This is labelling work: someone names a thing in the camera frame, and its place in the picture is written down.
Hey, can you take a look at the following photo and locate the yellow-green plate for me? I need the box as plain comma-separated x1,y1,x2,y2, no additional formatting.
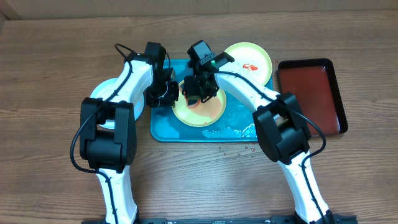
225,42,272,85
173,81,226,127

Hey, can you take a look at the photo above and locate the light blue plate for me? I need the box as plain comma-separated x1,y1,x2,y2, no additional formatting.
90,78,145,129

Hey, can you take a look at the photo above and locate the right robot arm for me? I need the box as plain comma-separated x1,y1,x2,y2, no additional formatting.
182,40,334,223

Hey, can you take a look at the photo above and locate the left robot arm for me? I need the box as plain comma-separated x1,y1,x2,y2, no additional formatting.
72,42,178,223

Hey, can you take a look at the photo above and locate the teal plastic tray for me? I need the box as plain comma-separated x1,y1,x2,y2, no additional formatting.
150,59,273,142

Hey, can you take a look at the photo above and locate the black red-lined tray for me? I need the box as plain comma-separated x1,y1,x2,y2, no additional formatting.
277,58,348,136

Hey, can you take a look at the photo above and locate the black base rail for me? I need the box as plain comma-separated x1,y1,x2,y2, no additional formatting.
81,214,358,224

